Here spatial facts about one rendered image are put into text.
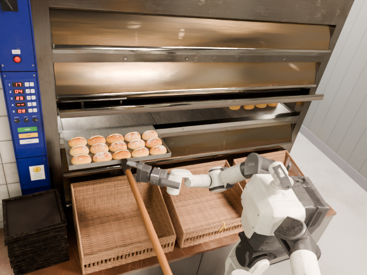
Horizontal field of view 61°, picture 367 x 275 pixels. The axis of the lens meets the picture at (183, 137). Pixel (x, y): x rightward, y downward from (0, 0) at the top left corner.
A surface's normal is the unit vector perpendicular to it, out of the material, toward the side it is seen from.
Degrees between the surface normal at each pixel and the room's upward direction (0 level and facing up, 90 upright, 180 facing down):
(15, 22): 90
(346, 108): 90
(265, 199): 45
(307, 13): 90
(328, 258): 0
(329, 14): 90
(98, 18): 70
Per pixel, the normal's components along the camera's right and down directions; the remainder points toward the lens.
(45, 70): 0.39, 0.55
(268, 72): 0.42, 0.24
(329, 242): 0.15, -0.83
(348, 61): -0.93, 0.07
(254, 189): -0.59, -0.61
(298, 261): -0.57, -0.77
